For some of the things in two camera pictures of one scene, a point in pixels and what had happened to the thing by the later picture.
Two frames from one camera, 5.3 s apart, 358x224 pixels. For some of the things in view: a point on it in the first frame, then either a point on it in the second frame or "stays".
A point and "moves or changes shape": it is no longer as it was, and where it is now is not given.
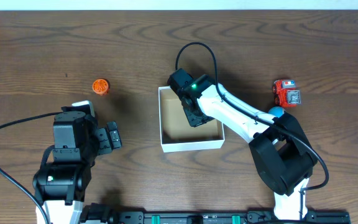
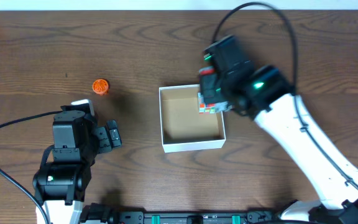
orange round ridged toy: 100,86 stays
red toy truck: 285,94 moves or changes shape
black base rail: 104,214 stays
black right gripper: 194,116 → 209,88
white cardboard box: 176,132 stays
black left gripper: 113,135 stays
